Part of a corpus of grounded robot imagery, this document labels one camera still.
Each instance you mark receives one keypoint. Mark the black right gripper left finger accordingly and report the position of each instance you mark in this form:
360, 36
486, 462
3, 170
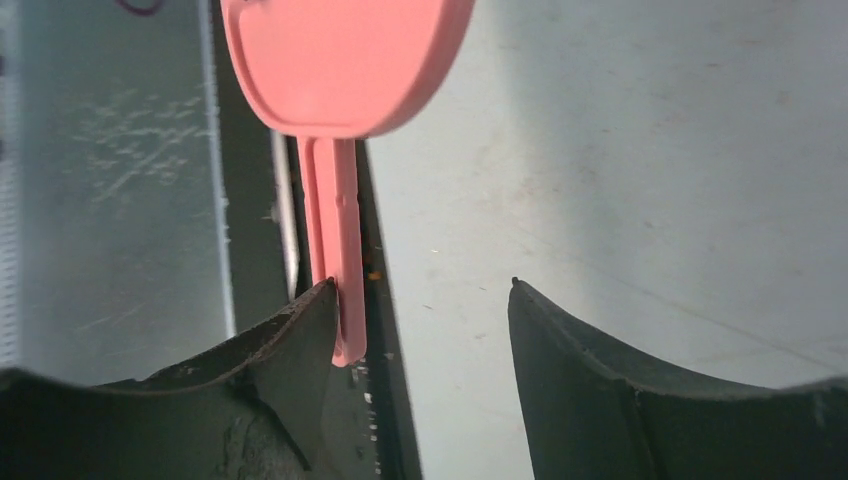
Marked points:
249, 408

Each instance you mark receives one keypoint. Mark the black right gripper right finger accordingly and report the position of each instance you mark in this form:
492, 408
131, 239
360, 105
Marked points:
595, 407

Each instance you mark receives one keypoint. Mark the pink hand brush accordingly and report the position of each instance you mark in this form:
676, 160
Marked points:
330, 73

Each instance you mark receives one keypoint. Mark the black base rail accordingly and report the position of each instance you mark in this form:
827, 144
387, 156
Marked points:
367, 426

